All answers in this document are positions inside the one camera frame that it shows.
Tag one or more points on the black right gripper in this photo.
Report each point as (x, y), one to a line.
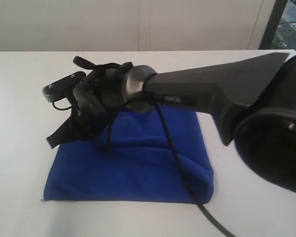
(98, 97)

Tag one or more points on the blue towel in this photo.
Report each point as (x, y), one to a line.
(139, 165)

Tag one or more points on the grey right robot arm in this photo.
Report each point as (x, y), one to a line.
(252, 103)

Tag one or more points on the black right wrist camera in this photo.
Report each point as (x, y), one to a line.
(58, 90)

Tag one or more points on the dark window frame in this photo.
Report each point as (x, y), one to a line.
(272, 24)

